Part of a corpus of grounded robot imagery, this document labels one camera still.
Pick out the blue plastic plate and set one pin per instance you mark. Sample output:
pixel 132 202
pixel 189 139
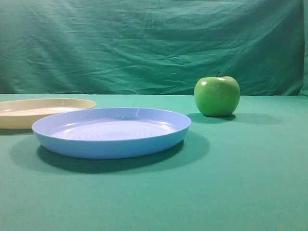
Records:
pixel 111 133

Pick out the green table cloth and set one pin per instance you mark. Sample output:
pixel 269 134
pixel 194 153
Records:
pixel 248 172

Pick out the yellow plastic plate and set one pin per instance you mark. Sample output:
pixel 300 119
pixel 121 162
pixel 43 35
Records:
pixel 21 114

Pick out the green backdrop cloth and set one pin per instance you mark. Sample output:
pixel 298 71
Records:
pixel 152 46

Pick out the green apple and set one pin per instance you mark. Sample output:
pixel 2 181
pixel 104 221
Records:
pixel 217 96

